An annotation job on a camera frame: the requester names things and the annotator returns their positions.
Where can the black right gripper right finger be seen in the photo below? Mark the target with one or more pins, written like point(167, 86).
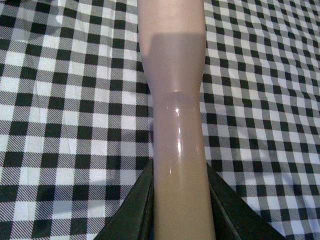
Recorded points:
point(233, 218)

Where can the black white checkered bedsheet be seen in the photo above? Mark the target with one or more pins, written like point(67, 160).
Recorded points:
point(76, 112)

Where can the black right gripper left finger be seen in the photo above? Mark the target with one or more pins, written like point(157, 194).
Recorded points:
point(134, 218)

